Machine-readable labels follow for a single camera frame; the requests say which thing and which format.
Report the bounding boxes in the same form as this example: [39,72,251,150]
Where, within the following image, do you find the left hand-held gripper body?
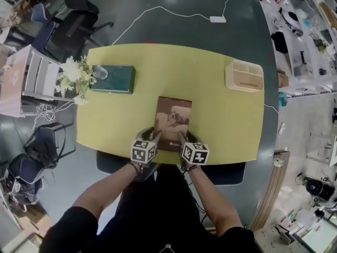
[130,127,158,169]

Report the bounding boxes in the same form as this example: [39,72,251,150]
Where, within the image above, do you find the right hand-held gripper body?
[180,132,211,171]

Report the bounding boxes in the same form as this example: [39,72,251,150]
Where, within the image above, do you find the brown book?
[153,96,193,152]

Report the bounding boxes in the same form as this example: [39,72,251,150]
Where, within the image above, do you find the dark green book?
[89,65,136,95]

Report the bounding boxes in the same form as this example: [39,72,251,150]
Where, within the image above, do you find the person's left forearm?
[70,161,148,222]

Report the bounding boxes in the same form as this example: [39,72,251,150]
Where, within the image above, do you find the person's right forearm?
[181,164,244,234]

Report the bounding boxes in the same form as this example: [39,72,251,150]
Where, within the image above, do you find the person's black shirt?
[39,163,264,253]

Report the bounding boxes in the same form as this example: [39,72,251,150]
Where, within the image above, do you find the clear glass vase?
[92,64,109,80]

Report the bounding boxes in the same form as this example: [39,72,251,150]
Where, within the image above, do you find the light wooden desk organizer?
[224,60,265,92]

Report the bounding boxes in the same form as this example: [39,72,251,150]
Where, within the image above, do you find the wooden plank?
[251,149,291,232]

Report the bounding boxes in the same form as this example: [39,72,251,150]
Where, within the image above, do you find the white flower bouquet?
[54,55,97,106]

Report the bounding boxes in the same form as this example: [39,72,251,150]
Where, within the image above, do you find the teal container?
[278,92,289,108]

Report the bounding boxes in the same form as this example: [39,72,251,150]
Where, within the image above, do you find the brown cardboard box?
[276,69,290,90]

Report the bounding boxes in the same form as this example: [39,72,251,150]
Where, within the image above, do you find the dark blue backpack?
[4,152,45,206]

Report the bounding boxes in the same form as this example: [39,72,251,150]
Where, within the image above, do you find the white shelf rack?
[22,48,64,102]

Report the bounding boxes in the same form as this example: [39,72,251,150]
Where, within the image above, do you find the black office chair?
[44,8,115,61]

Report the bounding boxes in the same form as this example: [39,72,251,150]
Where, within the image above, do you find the pink patterned box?
[0,44,33,118]

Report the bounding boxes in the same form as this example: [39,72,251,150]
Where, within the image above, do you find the blue chair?
[32,3,57,51]

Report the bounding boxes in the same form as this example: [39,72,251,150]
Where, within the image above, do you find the white storage shelving unit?
[249,0,337,99]

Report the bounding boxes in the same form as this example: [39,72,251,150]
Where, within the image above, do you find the beaded wrist bracelet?
[129,161,145,176]

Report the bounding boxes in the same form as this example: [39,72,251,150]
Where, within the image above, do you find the thin white cable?
[263,103,287,136]

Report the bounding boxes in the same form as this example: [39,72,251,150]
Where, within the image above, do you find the black metal frame stool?
[24,122,76,170]

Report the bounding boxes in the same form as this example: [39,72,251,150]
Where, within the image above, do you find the tangled white cables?
[31,100,77,132]

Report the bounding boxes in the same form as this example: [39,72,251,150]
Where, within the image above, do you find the long white power cable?
[111,6,211,46]

